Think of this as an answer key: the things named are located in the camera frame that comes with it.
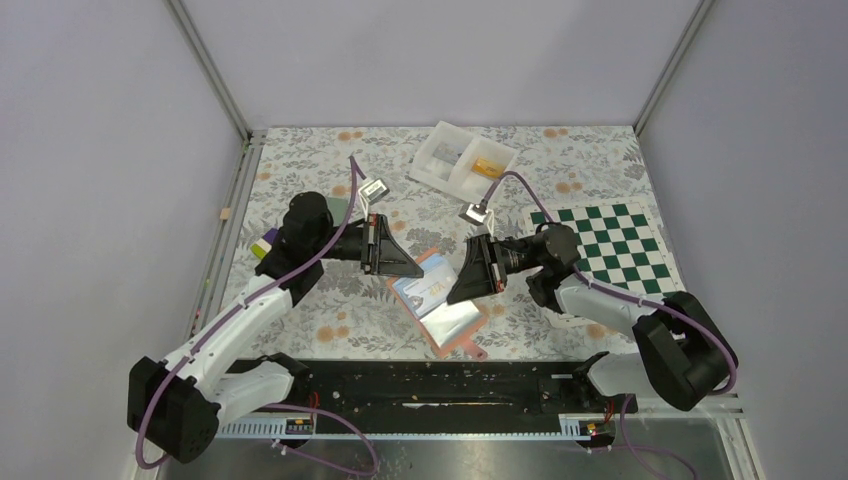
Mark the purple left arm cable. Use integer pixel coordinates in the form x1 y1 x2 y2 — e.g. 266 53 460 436
134 155 382 476

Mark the green white chessboard mat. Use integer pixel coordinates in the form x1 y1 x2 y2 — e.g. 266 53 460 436
548 196 684 296

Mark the floral tablecloth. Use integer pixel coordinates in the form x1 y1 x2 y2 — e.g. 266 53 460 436
224 126 670 360

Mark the silver credit card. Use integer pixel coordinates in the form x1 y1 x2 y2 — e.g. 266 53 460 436
433 144 463 165

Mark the gold credit card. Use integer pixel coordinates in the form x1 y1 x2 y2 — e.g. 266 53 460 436
471 156 506 179

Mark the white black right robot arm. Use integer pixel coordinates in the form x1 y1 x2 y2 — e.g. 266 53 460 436
447 223 739 411

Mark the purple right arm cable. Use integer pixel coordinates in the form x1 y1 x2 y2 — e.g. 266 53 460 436
480 170 739 480

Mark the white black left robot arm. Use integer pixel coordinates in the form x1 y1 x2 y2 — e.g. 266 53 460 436
127 192 424 469

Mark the white two-compartment plastic bin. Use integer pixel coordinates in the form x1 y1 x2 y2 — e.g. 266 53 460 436
408 121 518 203

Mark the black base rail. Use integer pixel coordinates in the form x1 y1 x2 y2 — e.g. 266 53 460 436
274 354 638 439

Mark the white VIP credit card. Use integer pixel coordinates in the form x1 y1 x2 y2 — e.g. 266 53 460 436
393 256 457 318

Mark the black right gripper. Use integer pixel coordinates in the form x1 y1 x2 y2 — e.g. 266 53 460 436
446 234 543 306

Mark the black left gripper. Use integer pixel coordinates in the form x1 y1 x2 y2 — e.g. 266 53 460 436
313 214 425 279

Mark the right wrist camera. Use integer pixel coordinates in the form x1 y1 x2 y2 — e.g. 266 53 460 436
459 203 495 237

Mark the purple white green block stack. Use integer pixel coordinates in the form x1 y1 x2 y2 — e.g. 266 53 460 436
249 228 278 260

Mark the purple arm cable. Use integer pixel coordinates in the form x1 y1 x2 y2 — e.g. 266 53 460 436
480 170 739 480
134 155 382 476

